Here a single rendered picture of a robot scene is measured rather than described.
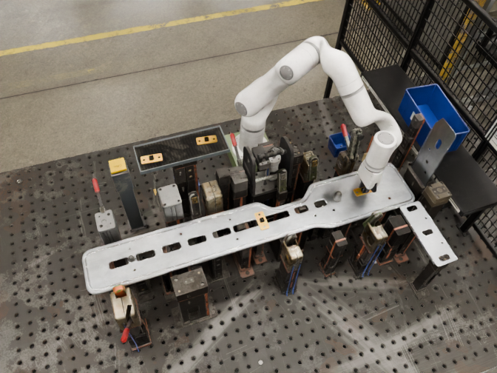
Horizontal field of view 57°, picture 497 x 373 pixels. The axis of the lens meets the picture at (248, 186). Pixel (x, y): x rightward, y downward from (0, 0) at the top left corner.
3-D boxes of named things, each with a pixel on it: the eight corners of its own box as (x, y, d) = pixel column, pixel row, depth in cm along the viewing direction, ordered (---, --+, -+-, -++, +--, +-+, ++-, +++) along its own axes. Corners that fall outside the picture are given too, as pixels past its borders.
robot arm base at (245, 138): (228, 135, 238) (230, 110, 223) (263, 130, 242) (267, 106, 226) (235, 164, 228) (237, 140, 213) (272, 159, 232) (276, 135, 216)
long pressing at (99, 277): (89, 304, 164) (88, 303, 163) (80, 251, 176) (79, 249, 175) (418, 201, 195) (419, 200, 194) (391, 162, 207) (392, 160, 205)
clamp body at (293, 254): (279, 300, 198) (288, 265, 170) (269, 274, 204) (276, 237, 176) (299, 293, 200) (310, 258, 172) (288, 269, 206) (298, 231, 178)
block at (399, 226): (377, 268, 208) (396, 238, 185) (365, 247, 214) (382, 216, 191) (396, 262, 210) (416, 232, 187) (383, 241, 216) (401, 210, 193)
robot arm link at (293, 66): (265, 106, 213) (242, 125, 206) (249, 85, 211) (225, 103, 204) (328, 59, 169) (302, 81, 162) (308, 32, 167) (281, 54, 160)
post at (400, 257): (397, 264, 210) (418, 233, 186) (385, 243, 215) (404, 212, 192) (409, 260, 211) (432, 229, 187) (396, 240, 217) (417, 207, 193)
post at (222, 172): (220, 226, 217) (219, 177, 184) (217, 218, 220) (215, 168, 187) (230, 224, 218) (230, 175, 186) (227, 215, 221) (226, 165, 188)
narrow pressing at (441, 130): (424, 187, 198) (455, 135, 170) (410, 167, 204) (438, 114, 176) (425, 187, 198) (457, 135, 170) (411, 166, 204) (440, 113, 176)
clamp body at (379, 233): (354, 281, 204) (374, 245, 176) (342, 258, 210) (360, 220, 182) (372, 275, 206) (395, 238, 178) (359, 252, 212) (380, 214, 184)
